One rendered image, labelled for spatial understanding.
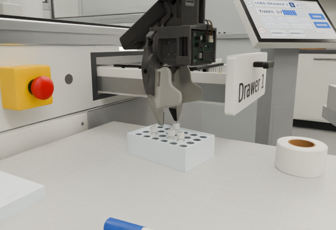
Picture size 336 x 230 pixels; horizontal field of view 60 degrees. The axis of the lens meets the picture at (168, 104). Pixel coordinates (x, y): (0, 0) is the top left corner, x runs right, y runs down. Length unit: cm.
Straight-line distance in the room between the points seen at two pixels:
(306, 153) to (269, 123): 121
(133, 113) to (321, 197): 57
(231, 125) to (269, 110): 89
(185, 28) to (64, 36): 31
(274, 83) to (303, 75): 200
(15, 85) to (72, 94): 17
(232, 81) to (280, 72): 112
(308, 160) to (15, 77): 46
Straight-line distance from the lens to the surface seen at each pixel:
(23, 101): 54
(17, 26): 58
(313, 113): 367
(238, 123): 248
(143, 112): 89
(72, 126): 67
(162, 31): 43
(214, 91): 56
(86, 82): 69
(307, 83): 362
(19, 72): 53
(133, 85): 65
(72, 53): 66
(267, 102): 166
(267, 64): 63
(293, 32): 159
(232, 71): 53
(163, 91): 44
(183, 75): 48
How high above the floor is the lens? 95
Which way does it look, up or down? 11 degrees down
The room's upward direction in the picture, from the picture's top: straight up
